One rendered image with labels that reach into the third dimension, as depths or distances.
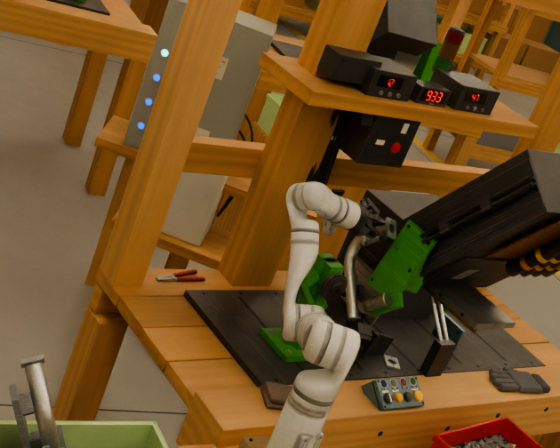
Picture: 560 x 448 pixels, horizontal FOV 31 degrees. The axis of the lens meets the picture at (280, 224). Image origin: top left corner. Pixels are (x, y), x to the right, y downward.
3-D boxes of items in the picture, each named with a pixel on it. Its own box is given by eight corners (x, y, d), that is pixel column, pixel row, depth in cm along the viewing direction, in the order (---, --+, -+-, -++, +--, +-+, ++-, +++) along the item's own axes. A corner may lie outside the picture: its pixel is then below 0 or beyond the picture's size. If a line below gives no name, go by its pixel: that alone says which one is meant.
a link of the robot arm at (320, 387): (364, 325, 210) (333, 394, 215) (320, 310, 209) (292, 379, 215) (364, 346, 201) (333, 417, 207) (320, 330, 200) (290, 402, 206)
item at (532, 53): (510, 64, 1318) (536, 10, 1289) (548, 89, 1255) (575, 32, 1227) (439, 44, 1256) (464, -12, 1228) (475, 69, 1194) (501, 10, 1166)
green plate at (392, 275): (408, 311, 278) (452, 248, 273) (390, 305, 272) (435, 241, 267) (383, 288, 286) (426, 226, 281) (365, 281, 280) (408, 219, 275)
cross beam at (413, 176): (488, 198, 348) (500, 175, 345) (164, 171, 268) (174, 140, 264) (478, 191, 352) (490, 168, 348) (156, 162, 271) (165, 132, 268)
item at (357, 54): (373, 87, 269) (383, 62, 267) (331, 79, 260) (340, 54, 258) (357, 76, 274) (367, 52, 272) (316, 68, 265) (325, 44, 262)
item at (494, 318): (511, 332, 277) (516, 322, 276) (471, 332, 267) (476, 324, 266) (423, 255, 304) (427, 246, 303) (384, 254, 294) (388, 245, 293)
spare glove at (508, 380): (530, 374, 305) (533, 367, 304) (550, 396, 297) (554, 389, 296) (478, 369, 296) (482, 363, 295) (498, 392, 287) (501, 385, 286)
